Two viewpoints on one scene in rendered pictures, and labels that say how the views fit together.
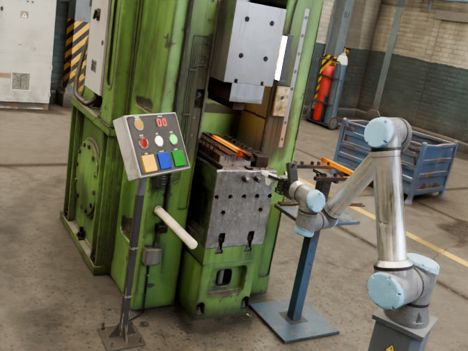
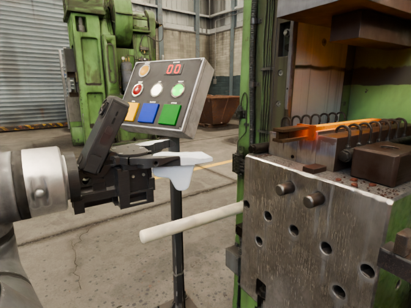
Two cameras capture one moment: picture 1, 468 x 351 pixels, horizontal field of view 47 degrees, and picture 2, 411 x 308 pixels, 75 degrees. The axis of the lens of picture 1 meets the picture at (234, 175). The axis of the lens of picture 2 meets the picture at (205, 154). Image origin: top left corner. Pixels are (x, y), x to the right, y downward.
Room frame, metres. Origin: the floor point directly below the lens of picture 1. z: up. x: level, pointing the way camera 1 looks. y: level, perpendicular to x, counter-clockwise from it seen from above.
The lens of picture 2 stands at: (2.61, -0.65, 1.10)
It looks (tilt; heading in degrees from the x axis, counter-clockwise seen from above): 14 degrees down; 90
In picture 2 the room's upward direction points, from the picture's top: straight up
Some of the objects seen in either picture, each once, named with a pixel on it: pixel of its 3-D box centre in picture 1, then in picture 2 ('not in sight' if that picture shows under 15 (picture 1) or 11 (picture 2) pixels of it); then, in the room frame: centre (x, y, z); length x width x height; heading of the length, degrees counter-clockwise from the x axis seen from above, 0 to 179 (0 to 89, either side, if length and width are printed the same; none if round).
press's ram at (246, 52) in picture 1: (242, 41); not in sight; (3.04, 0.08, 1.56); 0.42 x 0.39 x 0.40; 32
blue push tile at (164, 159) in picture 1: (164, 161); (148, 113); (2.40, 0.33, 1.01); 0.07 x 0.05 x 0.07; 147
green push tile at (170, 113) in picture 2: (177, 158); (170, 115); (2.49, 0.27, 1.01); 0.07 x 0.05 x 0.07; 147
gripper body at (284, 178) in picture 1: (288, 186); (111, 175); (2.47, -0.26, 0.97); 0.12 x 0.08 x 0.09; 32
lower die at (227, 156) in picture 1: (217, 148); (345, 137); (3.02, 0.12, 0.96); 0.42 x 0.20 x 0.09; 32
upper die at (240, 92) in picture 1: (228, 86); (363, 0); (3.02, 0.12, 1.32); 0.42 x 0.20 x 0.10; 32
